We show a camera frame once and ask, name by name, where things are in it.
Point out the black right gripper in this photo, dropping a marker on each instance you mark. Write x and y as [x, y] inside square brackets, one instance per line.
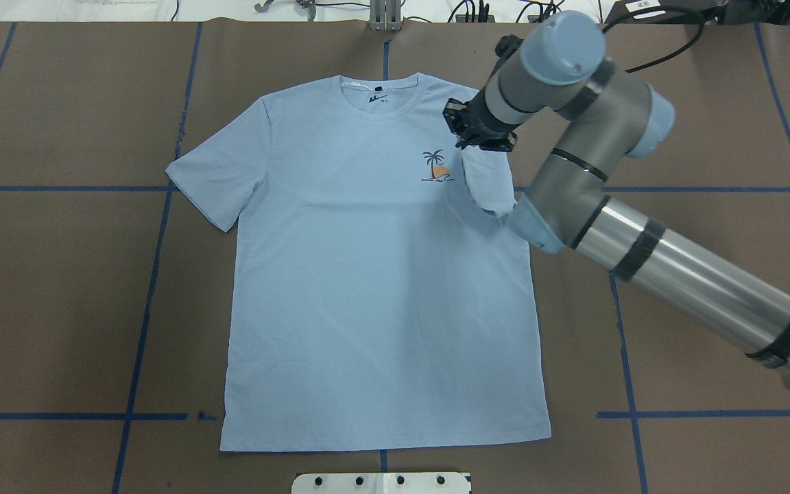
[479, 119]

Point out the light blue t-shirt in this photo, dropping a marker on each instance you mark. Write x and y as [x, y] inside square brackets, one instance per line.
[380, 299]

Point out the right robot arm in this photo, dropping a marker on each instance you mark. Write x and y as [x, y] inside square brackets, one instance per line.
[612, 114]

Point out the aluminium frame post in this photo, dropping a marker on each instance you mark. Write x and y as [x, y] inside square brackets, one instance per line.
[385, 15]

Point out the white camera mast with base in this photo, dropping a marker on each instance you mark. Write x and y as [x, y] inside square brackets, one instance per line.
[383, 482]

